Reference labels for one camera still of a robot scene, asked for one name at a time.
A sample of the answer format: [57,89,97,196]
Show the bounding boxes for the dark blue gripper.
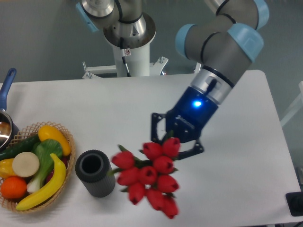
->
[151,87,218,160]

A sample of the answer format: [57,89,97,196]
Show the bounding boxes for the red tulip bouquet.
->
[107,131,180,219]

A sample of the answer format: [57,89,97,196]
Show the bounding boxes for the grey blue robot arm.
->
[76,0,269,160]

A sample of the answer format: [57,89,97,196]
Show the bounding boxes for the dark grey ribbed vase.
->
[75,150,116,198]

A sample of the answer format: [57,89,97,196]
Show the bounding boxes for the red fruit under banana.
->
[45,157,69,183]

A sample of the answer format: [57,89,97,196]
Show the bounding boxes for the yellow banana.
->
[16,153,66,211]

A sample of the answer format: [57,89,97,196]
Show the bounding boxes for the yellow squash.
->
[38,125,71,156]

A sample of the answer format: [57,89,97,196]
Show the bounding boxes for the green bok choy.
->
[27,139,62,194]

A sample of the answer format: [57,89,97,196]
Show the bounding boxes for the black device at table edge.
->
[285,192,303,217]

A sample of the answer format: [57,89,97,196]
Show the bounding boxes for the green cucumber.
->
[0,134,40,161]

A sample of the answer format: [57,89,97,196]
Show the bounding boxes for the beige round cut vegetable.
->
[12,152,40,177]

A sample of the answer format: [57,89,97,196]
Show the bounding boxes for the orange fruit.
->
[0,176,27,199]

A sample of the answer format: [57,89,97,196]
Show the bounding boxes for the yellow bell pepper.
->
[0,158,17,179]

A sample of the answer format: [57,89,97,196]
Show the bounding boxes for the woven wicker basket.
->
[0,122,76,213]

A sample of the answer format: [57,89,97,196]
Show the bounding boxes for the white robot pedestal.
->
[81,35,204,79]

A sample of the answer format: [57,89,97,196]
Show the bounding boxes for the black cable on pedestal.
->
[119,37,132,78]

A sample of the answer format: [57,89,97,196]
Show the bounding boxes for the white frame at right edge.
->
[280,81,303,127]

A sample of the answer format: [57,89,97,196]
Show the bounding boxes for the blue handled saucepan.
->
[0,68,19,151]

